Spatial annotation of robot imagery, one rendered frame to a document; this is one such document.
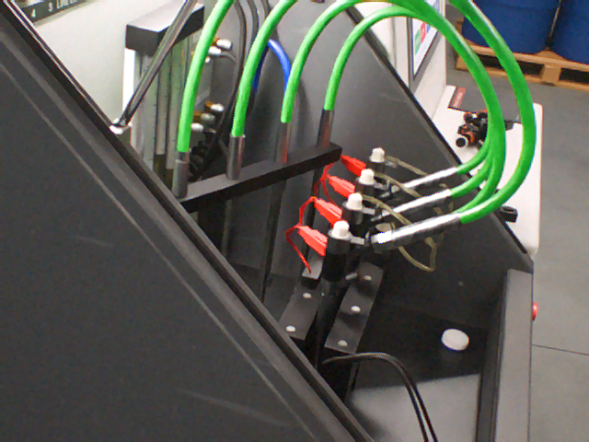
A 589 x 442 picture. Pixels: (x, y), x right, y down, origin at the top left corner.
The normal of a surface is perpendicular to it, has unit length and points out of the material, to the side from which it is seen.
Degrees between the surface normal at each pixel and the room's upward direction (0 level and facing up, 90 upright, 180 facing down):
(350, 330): 0
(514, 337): 0
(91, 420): 90
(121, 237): 90
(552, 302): 0
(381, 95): 90
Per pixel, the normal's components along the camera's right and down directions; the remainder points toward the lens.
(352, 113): -0.27, 0.43
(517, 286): 0.14, -0.87
